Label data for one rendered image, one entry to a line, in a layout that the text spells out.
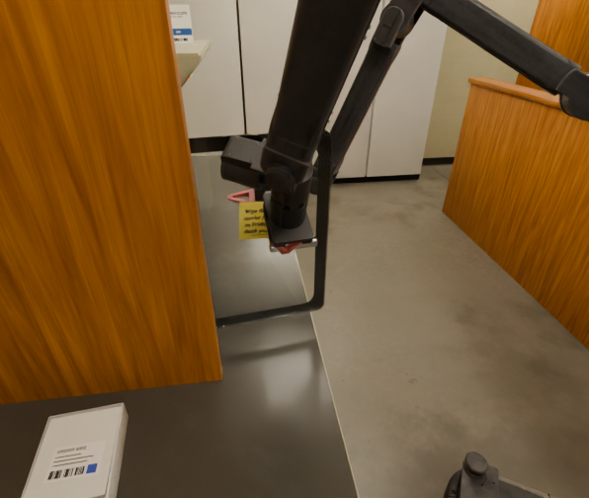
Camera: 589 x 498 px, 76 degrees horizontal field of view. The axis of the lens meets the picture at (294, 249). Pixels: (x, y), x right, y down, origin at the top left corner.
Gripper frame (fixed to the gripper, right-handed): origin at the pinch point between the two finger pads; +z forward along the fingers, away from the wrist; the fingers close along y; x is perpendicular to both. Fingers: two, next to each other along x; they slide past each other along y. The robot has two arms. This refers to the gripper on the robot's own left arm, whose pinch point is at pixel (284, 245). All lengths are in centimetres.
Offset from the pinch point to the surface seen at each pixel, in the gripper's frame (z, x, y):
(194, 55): -26.9, -11.1, -15.8
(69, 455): 11.5, -38.3, 24.9
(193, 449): 15.0, -20.4, 27.7
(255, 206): -4.3, -4.2, -6.5
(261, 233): 1.0, -3.5, -4.0
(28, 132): -23.1, -32.5, -7.1
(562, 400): 121, 136, 31
